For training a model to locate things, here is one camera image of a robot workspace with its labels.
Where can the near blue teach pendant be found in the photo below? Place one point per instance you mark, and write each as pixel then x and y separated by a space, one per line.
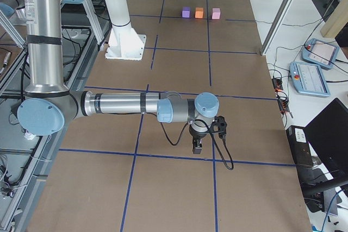
pixel 308 79

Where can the orange black power strip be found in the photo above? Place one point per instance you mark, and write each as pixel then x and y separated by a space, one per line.
pixel 282 97

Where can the purple foam cube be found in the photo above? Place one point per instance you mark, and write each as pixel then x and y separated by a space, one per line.
pixel 186 12

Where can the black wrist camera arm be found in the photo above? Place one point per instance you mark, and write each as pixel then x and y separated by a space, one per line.
pixel 219 126

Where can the black laptop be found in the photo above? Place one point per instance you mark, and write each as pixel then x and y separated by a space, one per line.
pixel 327 134

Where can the pink foam cube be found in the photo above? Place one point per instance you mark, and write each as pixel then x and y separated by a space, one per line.
pixel 216 13

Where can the aluminium frame post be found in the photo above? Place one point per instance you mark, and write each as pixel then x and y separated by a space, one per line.
pixel 278 20

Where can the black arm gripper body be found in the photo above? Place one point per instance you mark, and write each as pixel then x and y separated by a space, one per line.
pixel 196 136

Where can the far blue teach pendant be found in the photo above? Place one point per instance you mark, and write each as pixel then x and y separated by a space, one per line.
pixel 321 53

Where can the orange foam cube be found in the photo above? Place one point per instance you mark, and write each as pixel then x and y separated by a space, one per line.
pixel 199 12

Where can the blue teach pendant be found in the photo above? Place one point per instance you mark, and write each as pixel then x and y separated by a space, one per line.
pixel 308 79
pixel 321 53

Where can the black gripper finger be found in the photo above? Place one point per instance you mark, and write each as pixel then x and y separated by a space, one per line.
pixel 196 146

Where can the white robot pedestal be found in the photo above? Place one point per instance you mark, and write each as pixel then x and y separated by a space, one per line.
pixel 124 43

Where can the black box with label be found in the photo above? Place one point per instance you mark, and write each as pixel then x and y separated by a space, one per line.
pixel 299 146

